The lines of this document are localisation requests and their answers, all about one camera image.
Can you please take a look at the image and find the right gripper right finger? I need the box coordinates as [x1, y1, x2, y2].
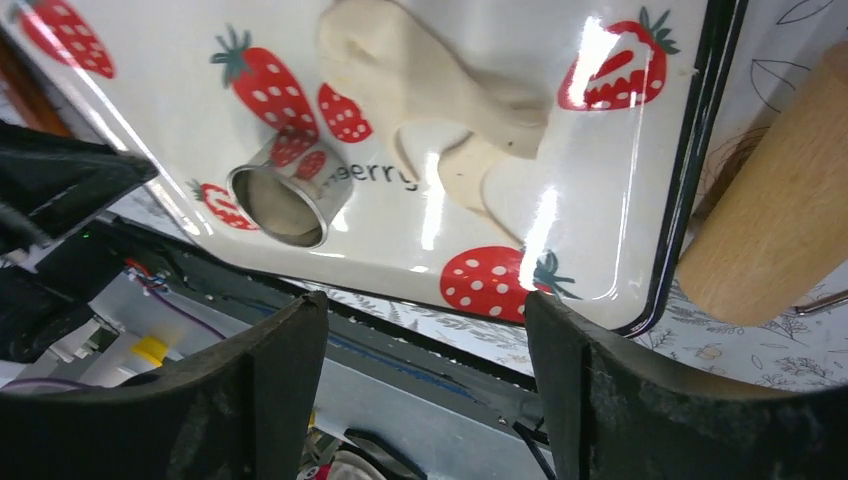
[525, 292, 847, 479]

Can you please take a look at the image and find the strawberry pattern white tray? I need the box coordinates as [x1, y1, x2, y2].
[1, 1, 746, 335]

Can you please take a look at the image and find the small dough piece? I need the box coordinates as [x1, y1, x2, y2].
[316, 1, 548, 237]

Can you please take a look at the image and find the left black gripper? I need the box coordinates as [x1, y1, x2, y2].
[1, 122, 157, 363]

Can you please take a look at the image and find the round metal cutter ring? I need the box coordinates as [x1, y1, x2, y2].
[225, 132, 355, 250]

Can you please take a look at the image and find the wooden dough roller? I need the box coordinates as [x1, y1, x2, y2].
[677, 42, 847, 326]

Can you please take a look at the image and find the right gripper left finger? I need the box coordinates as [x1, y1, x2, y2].
[1, 292, 329, 479]

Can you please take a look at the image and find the metal spatula orange handle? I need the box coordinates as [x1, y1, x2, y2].
[1, 35, 74, 138]

